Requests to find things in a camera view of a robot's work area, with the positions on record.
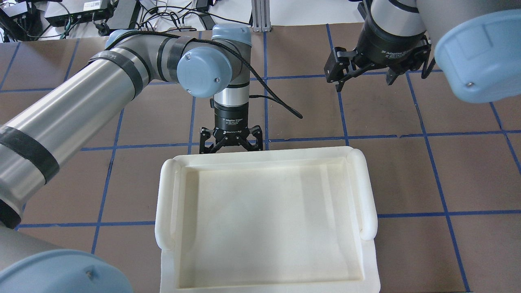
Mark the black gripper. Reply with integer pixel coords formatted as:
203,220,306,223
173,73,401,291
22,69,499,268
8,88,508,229
324,16,431,93
199,102,264,154

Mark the white plastic tray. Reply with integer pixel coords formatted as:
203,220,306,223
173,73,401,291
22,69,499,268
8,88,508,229
155,146,380,293

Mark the black braided cable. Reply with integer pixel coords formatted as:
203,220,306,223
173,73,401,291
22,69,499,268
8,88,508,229
122,31,304,120

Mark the aluminium frame post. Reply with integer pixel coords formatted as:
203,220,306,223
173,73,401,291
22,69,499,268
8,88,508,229
251,0,272,32

